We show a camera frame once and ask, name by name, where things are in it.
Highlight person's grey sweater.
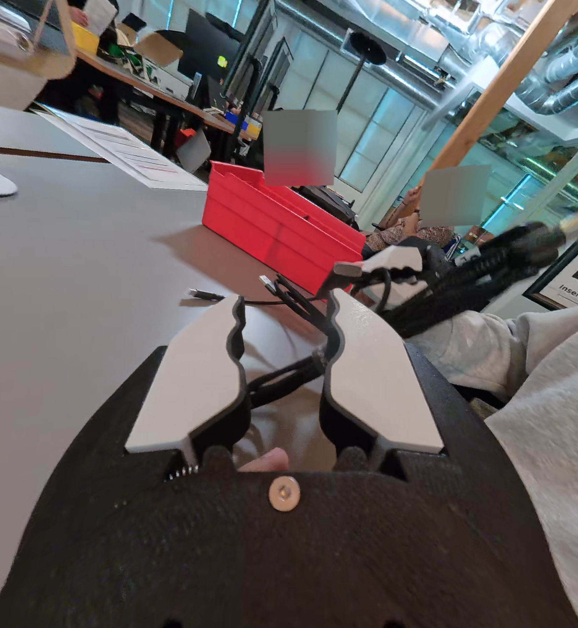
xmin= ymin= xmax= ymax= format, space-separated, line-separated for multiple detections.
xmin=483 ymin=339 xmax=578 ymax=628

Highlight open cardboard box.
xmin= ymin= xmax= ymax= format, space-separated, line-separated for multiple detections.
xmin=134 ymin=29 xmax=184 ymax=67

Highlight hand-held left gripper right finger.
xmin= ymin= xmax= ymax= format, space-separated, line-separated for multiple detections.
xmin=318 ymin=288 xmax=448 ymax=454

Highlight grey desk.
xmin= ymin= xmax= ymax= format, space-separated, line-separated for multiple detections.
xmin=0 ymin=100 xmax=368 ymax=628

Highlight framed black-and-white tag sign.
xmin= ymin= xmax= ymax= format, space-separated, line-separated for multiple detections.
xmin=522 ymin=235 xmax=578 ymax=311

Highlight wooden beam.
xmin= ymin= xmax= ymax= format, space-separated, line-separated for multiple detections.
xmin=417 ymin=0 xmax=578 ymax=194

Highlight black monitor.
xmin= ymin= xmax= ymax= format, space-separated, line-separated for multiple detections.
xmin=178 ymin=10 xmax=243 ymax=81

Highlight long wooden table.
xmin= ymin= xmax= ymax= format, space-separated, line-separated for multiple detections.
xmin=75 ymin=49 xmax=250 ymax=143

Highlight light wooden frame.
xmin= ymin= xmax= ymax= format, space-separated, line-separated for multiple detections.
xmin=0 ymin=0 xmax=79 ymax=80

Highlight red plastic bin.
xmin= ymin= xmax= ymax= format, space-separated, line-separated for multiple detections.
xmin=202 ymin=160 xmax=367 ymax=295

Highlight thin black usb cable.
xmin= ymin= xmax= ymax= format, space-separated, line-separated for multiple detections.
xmin=187 ymin=288 xmax=329 ymax=307
xmin=259 ymin=274 xmax=331 ymax=339

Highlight printed paper sheet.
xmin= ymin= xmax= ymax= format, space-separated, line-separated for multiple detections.
xmin=34 ymin=105 xmax=208 ymax=189

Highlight silver ventilation ducts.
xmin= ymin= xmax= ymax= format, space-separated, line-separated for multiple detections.
xmin=407 ymin=0 xmax=578 ymax=118

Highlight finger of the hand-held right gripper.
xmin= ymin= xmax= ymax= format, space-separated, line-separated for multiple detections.
xmin=353 ymin=281 xmax=394 ymax=315
xmin=360 ymin=244 xmax=426 ymax=285

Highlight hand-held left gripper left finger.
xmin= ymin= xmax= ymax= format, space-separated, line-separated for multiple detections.
xmin=123 ymin=294 xmax=253 ymax=459

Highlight person's right forearm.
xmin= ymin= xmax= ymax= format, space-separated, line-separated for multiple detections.
xmin=407 ymin=299 xmax=578 ymax=408

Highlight black braided cable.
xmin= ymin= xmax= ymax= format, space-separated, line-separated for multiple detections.
xmin=247 ymin=206 xmax=578 ymax=408

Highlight black bag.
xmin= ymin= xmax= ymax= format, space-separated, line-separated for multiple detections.
xmin=294 ymin=185 xmax=361 ymax=230

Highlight person's left hand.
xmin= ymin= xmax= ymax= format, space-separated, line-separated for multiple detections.
xmin=239 ymin=446 xmax=290 ymax=473

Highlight black floor lamp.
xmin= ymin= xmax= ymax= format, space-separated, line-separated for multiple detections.
xmin=338 ymin=28 xmax=388 ymax=116

